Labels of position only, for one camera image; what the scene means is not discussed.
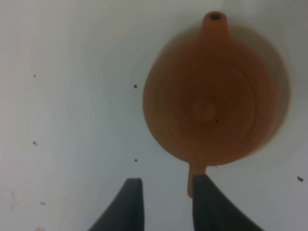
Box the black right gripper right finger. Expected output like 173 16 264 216
192 175 262 231

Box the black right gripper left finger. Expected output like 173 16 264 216
89 178 145 231

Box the brown clay teapot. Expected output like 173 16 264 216
143 12 277 196

